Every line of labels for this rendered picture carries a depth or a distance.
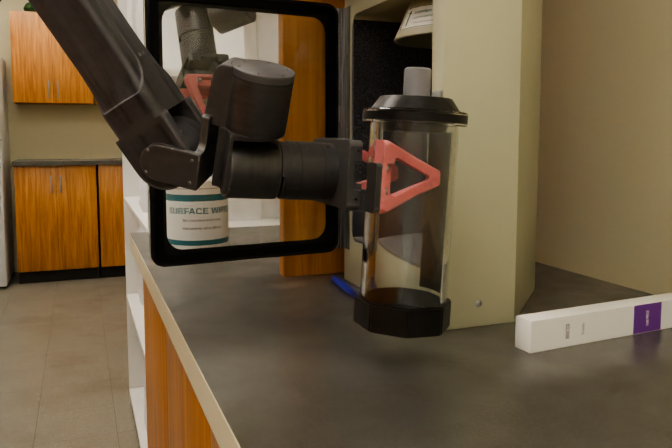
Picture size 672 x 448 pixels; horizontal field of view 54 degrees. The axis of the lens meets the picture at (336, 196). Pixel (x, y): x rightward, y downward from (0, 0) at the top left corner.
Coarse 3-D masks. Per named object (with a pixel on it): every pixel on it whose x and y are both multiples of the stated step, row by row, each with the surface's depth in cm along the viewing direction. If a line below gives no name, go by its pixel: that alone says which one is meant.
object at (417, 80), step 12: (408, 72) 68; (420, 72) 67; (408, 84) 68; (420, 84) 67; (384, 96) 67; (396, 96) 66; (408, 96) 65; (420, 96) 65; (432, 96) 65; (420, 108) 64; (432, 108) 64; (444, 108) 65; (456, 108) 67
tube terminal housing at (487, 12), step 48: (384, 0) 94; (480, 0) 80; (528, 0) 87; (432, 48) 82; (480, 48) 81; (528, 48) 89; (480, 96) 81; (528, 96) 90; (480, 144) 82; (528, 144) 92; (480, 192) 83; (528, 192) 94; (480, 240) 83; (528, 240) 96; (480, 288) 84; (528, 288) 97
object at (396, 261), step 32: (384, 128) 66; (416, 128) 64; (448, 128) 65; (448, 160) 66; (448, 192) 67; (384, 224) 66; (416, 224) 65; (448, 224) 67; (384, 256) 66; (416, 256) 66; (448, 256) 68; (384, 288) 66; (416, 288) 66
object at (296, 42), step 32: (192, 32) 96; (224, 32) 98; (256, 32) 100; (288, 32) 103; (320, 32) 105; (192, 64) 96; (288, 64) 103; (320, 64) 106; (192, 96) 97; (320, 96) 106; (288, 128) 104; (320, 128) 106; (192, 192) 98; (192, 224) 98; (224, 224) 100; (256, 224) 103; (288, 224) 105; (320, 224) 108
